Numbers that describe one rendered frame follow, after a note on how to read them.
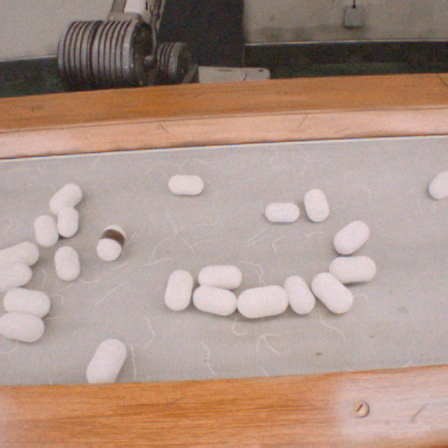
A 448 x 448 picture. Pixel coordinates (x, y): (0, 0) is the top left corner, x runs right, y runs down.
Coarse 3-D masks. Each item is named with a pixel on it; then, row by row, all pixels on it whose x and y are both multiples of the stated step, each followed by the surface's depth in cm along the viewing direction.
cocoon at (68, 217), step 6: (60, 210) 44; (66, 210) 44; (72, 210) 44; (60, 216) 43; (66, 216) 43; (72, 216) 43; (60, 222) 43; (66, 222) 42; (72, 222) 43; (60, 228) 43; (66, 228) 42; (72, 228) 43; (60, 234) 43; (66, 234) 43; (72, 234) 43
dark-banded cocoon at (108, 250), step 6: (108, 228) 41; (114, 228) 41; (120, 228) 42; (102, 240) 40; (108, 240) 40; (102, 246) 40; (108, 246) 40; (114, 246) 40; (102, 252) 40; (108, 252) 40; (114, 252) 40; (102, 258) 40; (108, 258) 40; (114, 258) 40
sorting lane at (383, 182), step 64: (0, 192) 49; (128, 192) 48; (256, 192) 47; (384, 192) 46; (128, 256) 41; (192, 256) 41; (256, 256) 41; (320, 256) 40; (384, 256) 40; (64, 320) 37; (128, 320) 36; (192, 320) 36; (256, 320) 36; (320, 320) 36; (384, 320) 35; (0, 384) 33; (64, 384) 33
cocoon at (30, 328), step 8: (16, 312) 35; (0, 320) 35; (8, 320) 34; (16, 320) 34; (24, 320) 34; (32, 320) 34; (40, 320) 35; (0, 328) 34; (8, 328) 34; (16, 328) 34; (24, 328) 34; (32, 328) 34; (40, 328) 35; (8, 336) 34; (16, 336) 34; (24, 336) 34; (32, 336) 34; (40, 336) 35
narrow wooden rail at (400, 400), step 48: (48, 384) 30; (96, 384) 30; (144, 384) 30; (192, 384) 29; (240, 384) 29; (288, 384) 29; (336, 384) 29; (384, 384) 29; (432, 384) 28; (0, 432) 27; (48, 432) 27; (96, 432) 27; (144, 432) 27; (192, 432) 27; (240, 432) 27; (288, 432) 27; (336, 432) 27; (384, 432) 26; (432, 432) 26
